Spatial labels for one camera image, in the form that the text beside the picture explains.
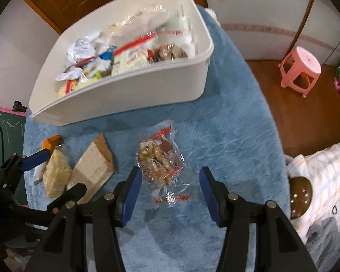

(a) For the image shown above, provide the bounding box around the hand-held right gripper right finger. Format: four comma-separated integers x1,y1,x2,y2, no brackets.
199,166,318,272

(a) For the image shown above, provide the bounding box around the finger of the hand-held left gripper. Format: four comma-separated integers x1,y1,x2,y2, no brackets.
0,149,52,177
47,184,87,213

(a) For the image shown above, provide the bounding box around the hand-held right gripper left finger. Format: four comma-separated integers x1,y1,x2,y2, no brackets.
24,166,143,272

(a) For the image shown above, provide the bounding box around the puffed rice cake clear packet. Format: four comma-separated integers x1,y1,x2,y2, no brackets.
56,81,74,98
42,144,73,199

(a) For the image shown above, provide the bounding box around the walnut date candy clear wrapper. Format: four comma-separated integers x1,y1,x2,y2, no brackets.
147,43,189,63
136,120,193,207

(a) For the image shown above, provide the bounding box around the white plastic storage bin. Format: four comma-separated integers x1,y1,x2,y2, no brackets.
28,0,214,126

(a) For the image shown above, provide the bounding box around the orange and white snack packet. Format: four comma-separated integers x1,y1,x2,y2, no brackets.
32,134,63,186

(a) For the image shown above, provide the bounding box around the wafer biscuit clear packet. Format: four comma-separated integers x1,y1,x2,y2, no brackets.
66,133,115,204

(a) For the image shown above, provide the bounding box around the blue embossed table cover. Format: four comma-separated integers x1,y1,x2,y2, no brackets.
23,6,291,272

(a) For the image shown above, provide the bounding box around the brown wooden bedpost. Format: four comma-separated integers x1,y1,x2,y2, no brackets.
289,176,313,220

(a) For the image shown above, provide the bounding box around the blue and white snack packet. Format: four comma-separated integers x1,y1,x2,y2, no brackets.
82,47,115,78

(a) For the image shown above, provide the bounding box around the plaid bedding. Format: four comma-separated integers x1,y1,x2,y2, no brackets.
285,136,340,244

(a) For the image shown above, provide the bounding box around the crumpled white wrapper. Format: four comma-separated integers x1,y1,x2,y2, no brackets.
66,31,102,63

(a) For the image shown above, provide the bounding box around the grey blue towel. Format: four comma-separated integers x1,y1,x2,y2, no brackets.
304,217,340,272

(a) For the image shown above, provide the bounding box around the white packet with red edges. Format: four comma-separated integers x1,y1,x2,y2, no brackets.
112,45,151,75

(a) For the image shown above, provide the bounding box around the pink plastic stool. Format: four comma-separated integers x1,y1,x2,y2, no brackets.
278,46,322,99

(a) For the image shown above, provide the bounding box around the crinkled clear plastic bag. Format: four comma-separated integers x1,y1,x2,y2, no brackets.
106,3,196,51

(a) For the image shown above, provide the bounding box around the white wardrobe with brown trim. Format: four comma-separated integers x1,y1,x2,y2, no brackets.
205,0,340,63

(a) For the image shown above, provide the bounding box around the green chalkboard with pink frame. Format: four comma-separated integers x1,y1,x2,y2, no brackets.
0,105,29,207

